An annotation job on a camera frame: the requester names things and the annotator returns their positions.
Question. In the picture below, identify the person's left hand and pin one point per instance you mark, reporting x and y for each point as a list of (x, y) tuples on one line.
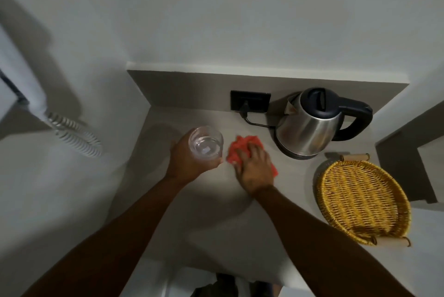
[(182, 164)]

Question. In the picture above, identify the person's right hand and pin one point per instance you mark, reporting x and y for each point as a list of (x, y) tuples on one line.
[(256, 175)]

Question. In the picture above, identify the person's right thumb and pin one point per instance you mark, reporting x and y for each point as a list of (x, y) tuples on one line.
[(238, 168)]

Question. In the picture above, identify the person's left thumb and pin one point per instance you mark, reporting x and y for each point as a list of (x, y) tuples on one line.
[(214, 164)]

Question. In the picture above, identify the red cleaning cloth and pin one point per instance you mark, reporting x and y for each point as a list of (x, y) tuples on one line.
[(237, 149)]

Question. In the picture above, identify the clear drinking glass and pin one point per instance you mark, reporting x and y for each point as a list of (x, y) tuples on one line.
[(206, 143)]

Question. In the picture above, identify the person's left forearm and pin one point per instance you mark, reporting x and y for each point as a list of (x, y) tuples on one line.
[(114, 237)]

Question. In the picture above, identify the person's right forearm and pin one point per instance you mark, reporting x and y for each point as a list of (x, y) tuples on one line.
[(322, 244)]

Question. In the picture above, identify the black kettle base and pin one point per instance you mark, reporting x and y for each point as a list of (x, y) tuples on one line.
[(295, 154)]

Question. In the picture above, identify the black power plug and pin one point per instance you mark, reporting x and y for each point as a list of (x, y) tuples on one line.
[(244, 108)]

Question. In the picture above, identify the stainless steel electric kettle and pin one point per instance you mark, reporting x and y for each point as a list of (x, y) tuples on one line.
[(312, 123)]

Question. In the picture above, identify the yellow wicker tray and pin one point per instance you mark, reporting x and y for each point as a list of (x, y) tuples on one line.
[(364, 199)]

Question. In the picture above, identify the black wall socket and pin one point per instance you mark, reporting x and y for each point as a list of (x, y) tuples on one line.
[(256, 99)]

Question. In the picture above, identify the white wall phone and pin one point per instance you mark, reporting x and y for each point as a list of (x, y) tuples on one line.
[(20, 74)]

